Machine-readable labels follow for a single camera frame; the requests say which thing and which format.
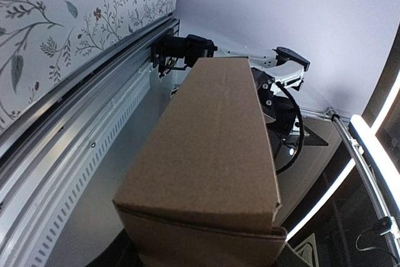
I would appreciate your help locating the floral patterned table mat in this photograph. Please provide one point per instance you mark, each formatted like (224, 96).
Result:
(43, 41)

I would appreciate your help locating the brown cardboard box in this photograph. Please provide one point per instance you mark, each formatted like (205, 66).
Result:
(203, 191)

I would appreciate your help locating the overhead camera on pole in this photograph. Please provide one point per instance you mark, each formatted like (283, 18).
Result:
(380, 227)

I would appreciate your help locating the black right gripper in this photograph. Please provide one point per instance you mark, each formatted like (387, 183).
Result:
(278, 111)

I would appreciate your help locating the aluminium front rail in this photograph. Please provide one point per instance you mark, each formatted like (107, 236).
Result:
(49, 155)

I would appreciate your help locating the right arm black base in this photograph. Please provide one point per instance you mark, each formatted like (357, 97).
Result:
(172, 53)

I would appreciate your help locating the bright ceiling light strip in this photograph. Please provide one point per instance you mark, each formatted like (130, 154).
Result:
(367, 156)

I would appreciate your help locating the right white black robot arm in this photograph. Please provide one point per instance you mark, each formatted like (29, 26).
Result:
(276, 73)

